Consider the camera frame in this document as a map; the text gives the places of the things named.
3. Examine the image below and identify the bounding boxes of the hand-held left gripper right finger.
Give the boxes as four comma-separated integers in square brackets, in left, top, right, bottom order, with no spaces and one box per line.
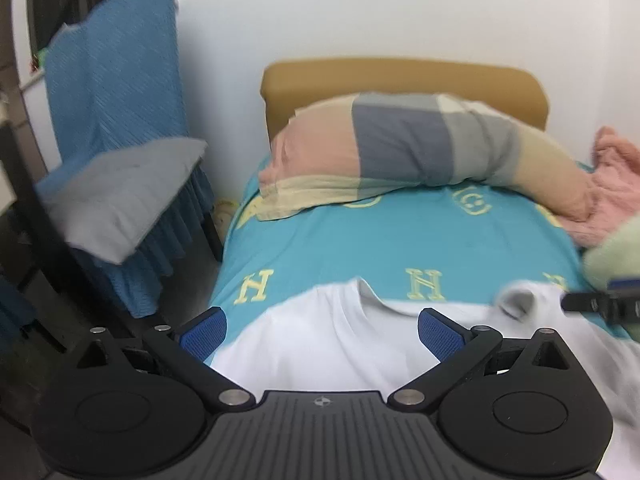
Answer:
[387,307,568,413]

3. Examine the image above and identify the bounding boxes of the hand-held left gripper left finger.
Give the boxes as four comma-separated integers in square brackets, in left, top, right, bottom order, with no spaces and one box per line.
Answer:
[75,306,256,413]

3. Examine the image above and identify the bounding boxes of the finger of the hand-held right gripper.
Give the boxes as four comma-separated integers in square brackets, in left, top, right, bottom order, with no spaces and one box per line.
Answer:
[561,291,608,314]

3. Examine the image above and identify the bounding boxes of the white t-shirt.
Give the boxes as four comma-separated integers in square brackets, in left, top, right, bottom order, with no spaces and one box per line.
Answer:
[210,278,640,480]

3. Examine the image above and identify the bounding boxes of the green fleece blanket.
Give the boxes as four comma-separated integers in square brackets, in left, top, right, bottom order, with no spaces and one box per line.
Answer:
[582,220,640,291]

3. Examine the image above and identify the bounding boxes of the pink fluffy blanket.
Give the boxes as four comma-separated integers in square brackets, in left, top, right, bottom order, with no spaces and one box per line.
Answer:
[555,126,640,251]

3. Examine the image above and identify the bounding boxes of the turquoise printed bed sheet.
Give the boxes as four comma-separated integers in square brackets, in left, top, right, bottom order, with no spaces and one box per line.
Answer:
[207,155,626,341]

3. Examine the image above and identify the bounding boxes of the grey cushion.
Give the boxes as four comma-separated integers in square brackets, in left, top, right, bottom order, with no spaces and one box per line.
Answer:
[40,136,208,265]

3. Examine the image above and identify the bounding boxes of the colour block pillow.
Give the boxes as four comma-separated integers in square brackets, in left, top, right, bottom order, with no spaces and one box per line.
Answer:
[257,91,598,223]

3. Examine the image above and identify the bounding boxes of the tan padded headboard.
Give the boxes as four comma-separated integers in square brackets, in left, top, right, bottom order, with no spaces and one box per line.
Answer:
[260,57,551,148]

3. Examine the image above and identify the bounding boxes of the chair with blue towel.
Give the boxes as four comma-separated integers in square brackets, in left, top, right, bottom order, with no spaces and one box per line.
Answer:
[35,0,216,318]

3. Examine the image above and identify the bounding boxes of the dark chair frame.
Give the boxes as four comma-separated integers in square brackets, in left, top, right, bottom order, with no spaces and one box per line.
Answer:
[0,122,151,356]

